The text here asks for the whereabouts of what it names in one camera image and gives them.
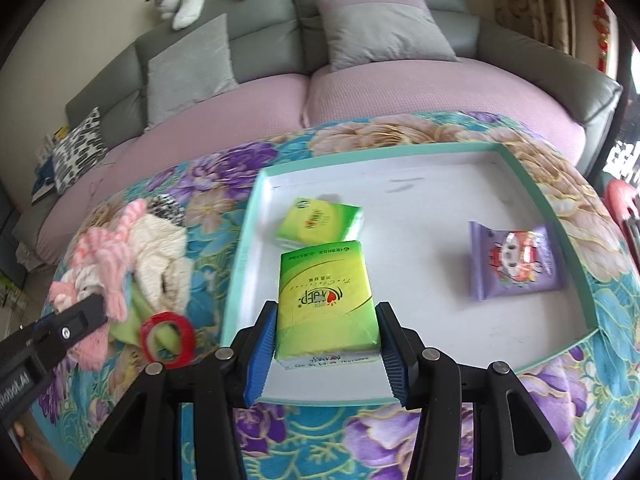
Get green tissue pack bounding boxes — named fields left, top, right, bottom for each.
left=276, top=197, right=363, bottom=247
left=274, top=240, right=380, bottom=370

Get red tape roll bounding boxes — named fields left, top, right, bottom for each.
left=140, top=311, right=195, bottom=370

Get black white patterned pillow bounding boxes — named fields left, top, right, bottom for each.
left=52, top=106, right=106, bottom=196

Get green cloth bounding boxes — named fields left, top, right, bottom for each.
left=108, top=284, right=184, bottom=354

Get grey pillow middle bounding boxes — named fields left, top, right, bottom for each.
left=146, top=14, right=238, bottom=129

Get teal white tray box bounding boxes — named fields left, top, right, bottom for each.
left=219, top=140, right=600, bottom=406

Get red stool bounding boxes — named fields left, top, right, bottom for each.
left=603, top=179, right=638, bottom=243

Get grey purple pillow right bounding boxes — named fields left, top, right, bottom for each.
left=314, top=0, right=457, bottom=72

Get pink white fluffy sock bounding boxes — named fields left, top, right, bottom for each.
left=48, top=198, right=149, bottom=373

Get floral blue blanket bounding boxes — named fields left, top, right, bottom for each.
left=49, top=112, right=639, bottom=479

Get cream lace cloth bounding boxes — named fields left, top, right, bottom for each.
left=128, top=214, right=193, bottom=314

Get black white patterned cloth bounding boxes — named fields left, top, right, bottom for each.
left=146, top=194, right=184, bottom=226

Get purple baby wipes pack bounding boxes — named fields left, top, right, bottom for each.
left=469, top=221, right=566, bottom=301

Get books beside sofa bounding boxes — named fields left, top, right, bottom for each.
left=32, top=126, right=70, bottom=204

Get grey sofa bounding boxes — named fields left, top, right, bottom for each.
left=12, top=0, right=623, bottom=264

